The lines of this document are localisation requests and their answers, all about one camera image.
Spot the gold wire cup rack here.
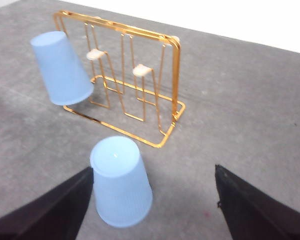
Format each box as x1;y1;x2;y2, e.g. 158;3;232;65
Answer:
53;10;186;148

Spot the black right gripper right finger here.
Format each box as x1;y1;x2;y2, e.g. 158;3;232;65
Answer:
215;164;300;240

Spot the blue cup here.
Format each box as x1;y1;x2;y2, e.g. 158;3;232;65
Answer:
30;31;94;106
89;136;153;228

